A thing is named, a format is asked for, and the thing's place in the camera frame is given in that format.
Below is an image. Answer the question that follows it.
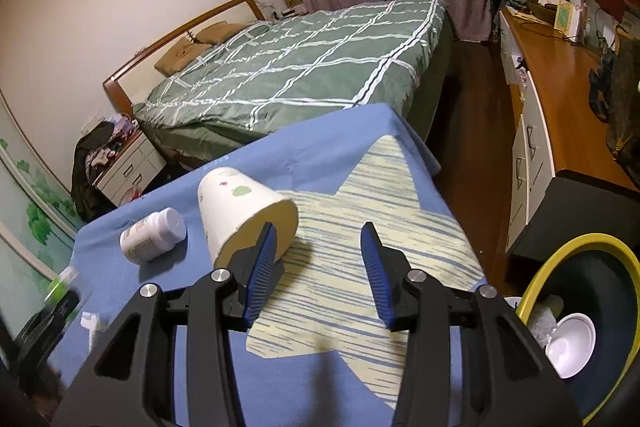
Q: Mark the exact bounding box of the dark clothes pile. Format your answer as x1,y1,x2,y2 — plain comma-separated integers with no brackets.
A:
70,117,141,223

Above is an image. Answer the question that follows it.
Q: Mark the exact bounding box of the blue star printed tablecloth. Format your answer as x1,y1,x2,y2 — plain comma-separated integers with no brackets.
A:
47,103,488,427

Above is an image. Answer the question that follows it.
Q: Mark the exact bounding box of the green framed picture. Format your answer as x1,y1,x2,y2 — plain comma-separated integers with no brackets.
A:
552,0,583,40

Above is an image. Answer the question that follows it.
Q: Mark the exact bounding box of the printed paper cup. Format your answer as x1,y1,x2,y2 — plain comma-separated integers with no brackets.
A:
196,166,300,270

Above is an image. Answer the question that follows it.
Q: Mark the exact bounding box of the wooden desk with white drawers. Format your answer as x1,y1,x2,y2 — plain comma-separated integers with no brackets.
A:
497,4,640,253

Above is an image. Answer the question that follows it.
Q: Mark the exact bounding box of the brown pillow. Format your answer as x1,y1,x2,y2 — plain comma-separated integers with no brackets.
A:
195,22,246,45
154,41,213,76

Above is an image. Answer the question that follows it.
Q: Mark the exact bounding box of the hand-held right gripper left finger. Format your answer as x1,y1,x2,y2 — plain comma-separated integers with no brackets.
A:
52,222,278,427

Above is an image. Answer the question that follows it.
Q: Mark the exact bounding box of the white plastic bowl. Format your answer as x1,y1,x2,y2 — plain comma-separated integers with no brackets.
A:
545,313,598,379

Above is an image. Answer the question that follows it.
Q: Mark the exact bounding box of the yellow rimmed bin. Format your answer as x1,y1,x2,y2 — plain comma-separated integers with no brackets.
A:
515,233,640,425

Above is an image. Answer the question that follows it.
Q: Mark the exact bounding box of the bed with green quilt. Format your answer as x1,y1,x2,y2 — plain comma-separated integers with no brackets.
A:
132,0,448,148

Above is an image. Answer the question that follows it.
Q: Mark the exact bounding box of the brown patterned bag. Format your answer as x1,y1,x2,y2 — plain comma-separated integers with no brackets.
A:
605,27,640,188

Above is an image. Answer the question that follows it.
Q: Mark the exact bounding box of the wooden headboard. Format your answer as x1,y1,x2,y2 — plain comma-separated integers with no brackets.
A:
102,0,266,115

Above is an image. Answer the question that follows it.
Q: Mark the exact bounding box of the white wooden nightstand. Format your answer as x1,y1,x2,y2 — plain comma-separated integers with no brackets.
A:
92,129,168,208

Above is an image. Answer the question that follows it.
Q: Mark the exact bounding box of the white pill bottle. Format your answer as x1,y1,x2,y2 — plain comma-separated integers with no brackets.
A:
120,207,188,264

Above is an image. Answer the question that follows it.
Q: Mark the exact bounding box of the black box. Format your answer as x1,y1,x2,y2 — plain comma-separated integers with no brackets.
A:
510,177,640,263

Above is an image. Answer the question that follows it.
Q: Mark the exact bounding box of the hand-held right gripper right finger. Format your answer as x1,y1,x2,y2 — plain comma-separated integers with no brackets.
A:
360,222,583,427

